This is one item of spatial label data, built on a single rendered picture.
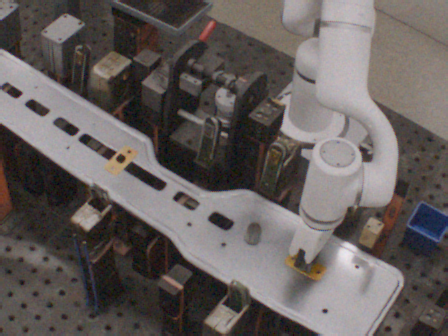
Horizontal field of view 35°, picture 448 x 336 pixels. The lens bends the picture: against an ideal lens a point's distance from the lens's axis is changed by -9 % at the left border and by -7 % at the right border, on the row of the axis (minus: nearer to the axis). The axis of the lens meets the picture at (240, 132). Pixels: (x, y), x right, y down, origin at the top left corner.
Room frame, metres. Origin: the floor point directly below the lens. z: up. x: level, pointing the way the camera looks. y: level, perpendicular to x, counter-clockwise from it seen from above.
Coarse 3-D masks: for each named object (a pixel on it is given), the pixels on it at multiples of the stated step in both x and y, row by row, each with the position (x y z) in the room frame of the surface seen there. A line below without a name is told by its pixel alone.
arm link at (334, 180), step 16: (320, 144) 0.85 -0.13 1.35; (336, 144) 0.85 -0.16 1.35; (352, 144) 0.85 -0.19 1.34; (320, 160) 0.81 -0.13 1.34; (336, 160) 0.81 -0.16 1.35; (352, 160) 0.82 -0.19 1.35; (320, 176) 0.79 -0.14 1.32; (336, 176) 0.79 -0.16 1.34; (352, 176) 0.80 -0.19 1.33; (304, 192) 0.82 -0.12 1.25; (320, 192) 0.79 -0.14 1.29; (336, 192) 0.79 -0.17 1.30; (352, 192) 0.79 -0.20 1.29; (304, 208) 0.81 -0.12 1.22; (320, 208) 0.79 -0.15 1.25; (336, 208) 0.79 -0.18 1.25
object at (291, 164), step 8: (288, 136) 1.12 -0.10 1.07; (288, 144) 1.09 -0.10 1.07; (296, 144) 1.09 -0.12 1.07; (288, 152) 1.07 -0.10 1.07; (296, 152) 1.07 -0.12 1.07; (264, 160) 1.06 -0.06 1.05; (288, 160) 1.05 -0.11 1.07; (296, 160) 1.08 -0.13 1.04; (288, 168) 1.05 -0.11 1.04; (296, 168) 1.09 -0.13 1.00; (288, 176) 1.05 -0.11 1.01; (296, 176) 1.10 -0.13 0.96; (280, 184) 1.04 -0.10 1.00; (288, 184) 1.06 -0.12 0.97; (264, 192) 1.05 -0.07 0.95; (280, 192) 1.04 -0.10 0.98; (288, 192) 1.08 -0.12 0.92; (272, 200) 1.04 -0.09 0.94; (280, 200) 1.03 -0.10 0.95; (288, 200) 1.09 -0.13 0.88
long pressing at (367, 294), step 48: (0, 48) 1.38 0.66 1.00; (0, 96) 1.20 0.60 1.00; (48, 96) 1.22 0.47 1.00; (48, 144) 1.07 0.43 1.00; (144, 144) 1.11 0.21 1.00; (144, 192) 0.97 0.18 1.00; (192, 192) 0.99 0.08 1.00; (240, 192) 1.00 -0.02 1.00; (192, 240) 0.87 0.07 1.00; (240, 240) 0.88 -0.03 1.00; (288, 240) 0.89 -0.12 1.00; (336, 240) 0.90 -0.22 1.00; (288, 288) 0.77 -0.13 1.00; (336, 288) 0.78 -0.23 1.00; (384, 288) 0.79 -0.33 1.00
